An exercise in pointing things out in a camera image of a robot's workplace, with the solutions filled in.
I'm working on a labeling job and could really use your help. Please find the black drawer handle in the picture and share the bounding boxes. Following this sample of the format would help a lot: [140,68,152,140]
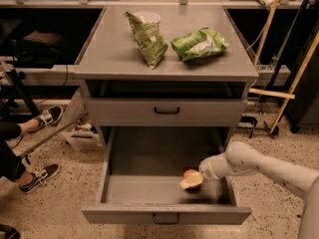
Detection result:
[153,213,180,225]
[154,107,180,116]

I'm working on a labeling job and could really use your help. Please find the black white sneaker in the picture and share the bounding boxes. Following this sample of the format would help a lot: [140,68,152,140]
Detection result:
[17,164,61,194]
[33,106,64,132]

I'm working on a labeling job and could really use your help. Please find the orange fruit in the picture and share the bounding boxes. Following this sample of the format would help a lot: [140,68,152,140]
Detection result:
[182,169,198,178]

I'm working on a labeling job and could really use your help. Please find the white plastic floor bin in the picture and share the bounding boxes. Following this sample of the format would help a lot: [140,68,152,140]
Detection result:
[62,131,103,150]

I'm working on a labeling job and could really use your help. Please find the person's black trouser legs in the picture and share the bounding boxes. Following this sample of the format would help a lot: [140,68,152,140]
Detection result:
[0,121,26,181]

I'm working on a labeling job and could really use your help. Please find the upright green chip bag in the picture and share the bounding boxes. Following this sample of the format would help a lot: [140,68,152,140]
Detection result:
[126,12,168,69]

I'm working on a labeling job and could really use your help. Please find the green chip bag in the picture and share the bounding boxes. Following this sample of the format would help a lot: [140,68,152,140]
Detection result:
[170,28,229,62]
[126,12,168,69]

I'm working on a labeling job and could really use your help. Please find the lower black white sneaker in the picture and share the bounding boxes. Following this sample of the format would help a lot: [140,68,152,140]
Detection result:
[17,164,61,194]

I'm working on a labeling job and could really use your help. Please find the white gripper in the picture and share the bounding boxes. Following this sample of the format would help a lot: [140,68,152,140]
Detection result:
[179,153,230,190]

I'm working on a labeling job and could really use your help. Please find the wooden stick frame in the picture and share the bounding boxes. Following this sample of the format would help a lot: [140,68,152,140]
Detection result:
[249,0,319,135]

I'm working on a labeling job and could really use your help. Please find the closed grey upper drawer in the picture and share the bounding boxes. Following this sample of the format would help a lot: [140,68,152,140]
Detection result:
[87,99,247,126]

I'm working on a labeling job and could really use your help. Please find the black lower drawer handle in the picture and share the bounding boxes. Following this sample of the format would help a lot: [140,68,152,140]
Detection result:
[153,213,180,225]

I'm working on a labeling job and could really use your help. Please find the grey drawer cabinet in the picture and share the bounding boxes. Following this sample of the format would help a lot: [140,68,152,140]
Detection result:
[76,4,258,146]

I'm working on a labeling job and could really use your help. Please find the open grey bottom drawer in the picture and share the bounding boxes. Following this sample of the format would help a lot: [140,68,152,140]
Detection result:
[82,126,251,225]

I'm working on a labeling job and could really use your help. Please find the black upper drawer handle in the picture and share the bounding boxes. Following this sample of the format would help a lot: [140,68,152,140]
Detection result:
[154,107,180,116]

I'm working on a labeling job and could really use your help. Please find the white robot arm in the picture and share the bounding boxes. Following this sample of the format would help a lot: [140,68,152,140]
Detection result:
[179,141,319,239]

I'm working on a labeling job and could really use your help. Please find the upper black white sneaker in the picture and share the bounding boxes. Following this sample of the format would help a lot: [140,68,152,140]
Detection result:
[33,106,64,132]

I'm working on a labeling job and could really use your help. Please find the white paper cup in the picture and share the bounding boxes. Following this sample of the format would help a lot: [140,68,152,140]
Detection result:
[134,11,160,25]

